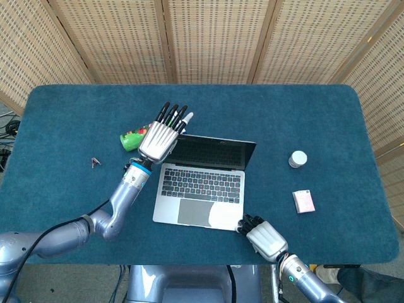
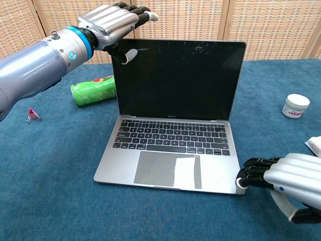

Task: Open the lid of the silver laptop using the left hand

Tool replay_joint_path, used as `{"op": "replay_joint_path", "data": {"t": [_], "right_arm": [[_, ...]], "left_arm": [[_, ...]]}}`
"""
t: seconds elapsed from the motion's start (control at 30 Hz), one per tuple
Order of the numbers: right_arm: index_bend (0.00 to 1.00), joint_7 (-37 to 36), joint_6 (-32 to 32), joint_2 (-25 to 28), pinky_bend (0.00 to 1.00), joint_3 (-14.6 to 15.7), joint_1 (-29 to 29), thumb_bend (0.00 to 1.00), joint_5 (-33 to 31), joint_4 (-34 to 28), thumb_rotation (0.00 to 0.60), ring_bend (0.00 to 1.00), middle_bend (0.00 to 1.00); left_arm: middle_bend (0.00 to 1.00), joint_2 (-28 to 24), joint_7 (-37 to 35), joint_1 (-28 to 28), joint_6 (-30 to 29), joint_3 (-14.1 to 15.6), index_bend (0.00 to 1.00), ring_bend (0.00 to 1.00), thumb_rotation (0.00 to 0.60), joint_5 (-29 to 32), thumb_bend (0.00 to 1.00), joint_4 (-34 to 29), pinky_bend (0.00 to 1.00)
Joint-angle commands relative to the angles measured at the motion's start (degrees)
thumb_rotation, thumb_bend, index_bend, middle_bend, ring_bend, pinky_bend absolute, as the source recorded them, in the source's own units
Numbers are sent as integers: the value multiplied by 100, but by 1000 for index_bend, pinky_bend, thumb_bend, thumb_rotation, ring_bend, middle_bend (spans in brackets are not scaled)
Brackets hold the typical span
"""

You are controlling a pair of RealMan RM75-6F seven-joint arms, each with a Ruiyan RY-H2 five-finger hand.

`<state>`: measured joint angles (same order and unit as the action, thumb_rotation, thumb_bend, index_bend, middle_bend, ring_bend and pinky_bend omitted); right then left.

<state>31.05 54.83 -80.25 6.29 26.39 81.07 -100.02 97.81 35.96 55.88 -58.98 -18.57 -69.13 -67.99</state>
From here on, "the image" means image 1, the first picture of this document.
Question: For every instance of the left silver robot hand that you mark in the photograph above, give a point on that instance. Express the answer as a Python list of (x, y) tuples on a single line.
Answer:
[(158, 142)]

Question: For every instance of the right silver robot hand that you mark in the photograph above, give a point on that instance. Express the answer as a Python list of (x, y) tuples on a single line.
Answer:
[(265, 240)]

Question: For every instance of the silver laptop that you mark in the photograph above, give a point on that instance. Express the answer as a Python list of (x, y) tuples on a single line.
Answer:
[(202, 186)]

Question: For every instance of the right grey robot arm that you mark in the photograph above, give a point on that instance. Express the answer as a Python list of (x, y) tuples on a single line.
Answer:
[(312, 281)]

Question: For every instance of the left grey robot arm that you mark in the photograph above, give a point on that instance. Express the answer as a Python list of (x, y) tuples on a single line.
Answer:
[(123, 202)]

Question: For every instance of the woven wooden folding screen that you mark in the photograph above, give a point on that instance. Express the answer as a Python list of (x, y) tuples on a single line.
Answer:
[(214, 41)]

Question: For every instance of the green chips can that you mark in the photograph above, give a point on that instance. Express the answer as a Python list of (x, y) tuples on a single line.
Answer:
[(132, 139)]

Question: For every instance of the pink tissue packet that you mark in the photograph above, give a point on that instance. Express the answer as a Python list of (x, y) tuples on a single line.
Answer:
[(303, 202)]

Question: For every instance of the pink binder clip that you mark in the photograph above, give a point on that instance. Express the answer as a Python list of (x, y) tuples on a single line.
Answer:
[(95, 162)]

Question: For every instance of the white shoe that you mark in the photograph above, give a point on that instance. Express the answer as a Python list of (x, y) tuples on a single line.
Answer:
[(326, 274)]

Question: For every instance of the grey robot torso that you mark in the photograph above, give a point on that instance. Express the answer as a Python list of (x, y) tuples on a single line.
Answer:
[(192, 284)]

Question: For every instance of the white plastic jar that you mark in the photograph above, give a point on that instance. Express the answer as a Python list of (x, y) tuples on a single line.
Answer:
[(297, 159)]

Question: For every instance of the dark trouser leg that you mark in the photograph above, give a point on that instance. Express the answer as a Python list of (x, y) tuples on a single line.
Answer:
[(369, 284)]

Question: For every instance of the blue felt table cover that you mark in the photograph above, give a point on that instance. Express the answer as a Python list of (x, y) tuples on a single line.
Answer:
[(284, 120)]

